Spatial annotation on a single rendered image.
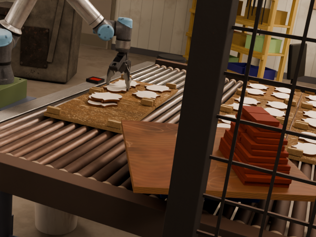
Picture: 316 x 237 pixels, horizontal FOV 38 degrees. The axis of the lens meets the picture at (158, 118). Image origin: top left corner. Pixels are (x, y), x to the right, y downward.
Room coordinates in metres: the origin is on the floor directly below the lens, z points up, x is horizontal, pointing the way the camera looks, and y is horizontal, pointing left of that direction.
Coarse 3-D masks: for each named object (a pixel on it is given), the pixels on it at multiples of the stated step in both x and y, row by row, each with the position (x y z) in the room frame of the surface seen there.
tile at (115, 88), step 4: (112, 84) 2.30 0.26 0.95; (116, 84) 2.30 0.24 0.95; (120, 84) 2.31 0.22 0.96; (124, 84) 2.31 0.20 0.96; (104, 88) 2.24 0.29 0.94; (108, 88) 2.22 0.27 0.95; (112, 88) 2.23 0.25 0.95; (116, 88) 2.23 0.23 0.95; (120, 88) 2.24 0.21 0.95; (124, 88) 2.24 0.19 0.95; (112, 92) 2.19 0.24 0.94; (116, 92) 2.19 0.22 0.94; (120, 92) 2.21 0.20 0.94; (124, 92) 2.21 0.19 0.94
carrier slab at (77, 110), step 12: (84, 96) 2.06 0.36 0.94; (72, 108) 1.85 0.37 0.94; (84, 108) 1.87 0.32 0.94; (96, 108) 1.90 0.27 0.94; (108, 108) 1.92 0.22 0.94; (120, 108) 1.95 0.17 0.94; (132, 108) 1.97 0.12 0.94; (144, 108) 2.00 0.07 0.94; (72, 120) 1.72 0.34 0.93; (84, 120) 1.71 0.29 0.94; (96, 120) 1.73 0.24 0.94; (120, 120) 1.77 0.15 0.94; (120, 132) 1.66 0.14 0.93
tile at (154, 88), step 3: (147, 87) 2.35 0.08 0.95; (150, 87) 2.36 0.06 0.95; (153, 87) 2.37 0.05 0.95; (156, 87) 2.38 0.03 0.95; (159, 87) 2.39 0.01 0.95; (162, 87) 2.40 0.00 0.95; (165, 87) 2.40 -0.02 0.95; (168, 87) 2.41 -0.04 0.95; (147, 90) 2.33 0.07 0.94; (150, 90) 2.31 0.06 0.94; (153, 90) 2.31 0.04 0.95; (156, 90) 2.32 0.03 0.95; (159, 90) 2.32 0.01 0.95; (162, 90) 2.33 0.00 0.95; (165, 90) 2.35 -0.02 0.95; (168, 90) 2.36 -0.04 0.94
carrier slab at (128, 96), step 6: (120, 78) 2.53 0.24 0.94; (144, 84) 2.46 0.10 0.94; (150, 84) 2.48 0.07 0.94; (126, 90) 2.28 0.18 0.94; (132, 90) 2.29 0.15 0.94; (138, 90) 2.31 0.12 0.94; (144, 90) 2.33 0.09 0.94; (174, 90) 2.41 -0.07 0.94; (126, 96) 2.16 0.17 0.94; (132, 96) 2.17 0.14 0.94; (162, 96) 2.25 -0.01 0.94; (168, 96) 2.27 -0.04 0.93; (138, 102) 2.09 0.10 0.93; (156, 102) 2.13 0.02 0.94; (162, 102) 2.17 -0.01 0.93
